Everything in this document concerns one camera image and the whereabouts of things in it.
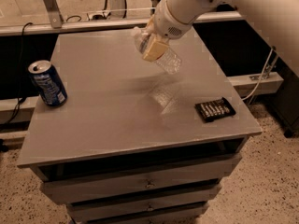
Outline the blue soda can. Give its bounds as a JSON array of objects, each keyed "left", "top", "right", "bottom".
[{"left": 28, "top": 60, "right": 67, "bottom": 106}]

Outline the grey drawer cabinet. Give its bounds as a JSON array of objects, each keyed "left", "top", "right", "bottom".
[{"left": 17, "top": 23, "right": 263, "bottom": 224}]

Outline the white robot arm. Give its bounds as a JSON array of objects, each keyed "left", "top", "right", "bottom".
[{"left": 143, "top": 0, "right": 299, "bottom": 76}]

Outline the bottom grey drawer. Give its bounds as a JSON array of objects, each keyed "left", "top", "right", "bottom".
[{"left": 73, "top": 202, "right": 210, "bottom": 224}]

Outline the grey metal railing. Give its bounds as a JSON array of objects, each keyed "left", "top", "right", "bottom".
[{"left": 0, "top": 0, "right": 244, "bottom": 37}]

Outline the middle grey drawer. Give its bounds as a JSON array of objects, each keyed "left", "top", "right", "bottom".
[{"left": 68, "top": 184, "right": 221, "bottom": 221}]

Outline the grey drawer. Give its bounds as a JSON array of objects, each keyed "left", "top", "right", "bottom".
[
  {"left": 73, "top": 202, "right": 210, "bottom": 224},
  {"left": 41, "top": 153, "right": 241, "bottom": 204},
  {"left": 68, "top": 184, "right": 221, "bottom": 221}
]

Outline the top grey drawer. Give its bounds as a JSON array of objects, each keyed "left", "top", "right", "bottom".
[{"left": 41, "top": 153, "right": 241, "bottom": 204}]

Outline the black drill bit case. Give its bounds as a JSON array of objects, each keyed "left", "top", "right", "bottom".
[{"left": 194, "top": 97, "right": 236, "bottom": 122}]

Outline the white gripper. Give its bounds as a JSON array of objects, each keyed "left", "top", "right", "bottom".
[{"left": 142, "top": 0, "right": 194, "bottom": 62}]

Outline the black cable left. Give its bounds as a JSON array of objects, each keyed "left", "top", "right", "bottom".
[{"left": 0, "top": 21, "right": 34, "bottom": 126}]

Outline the white cable right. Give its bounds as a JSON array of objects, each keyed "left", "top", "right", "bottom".
[{"left": 241, "top": 45, "right": 278, "bottom": 102}]

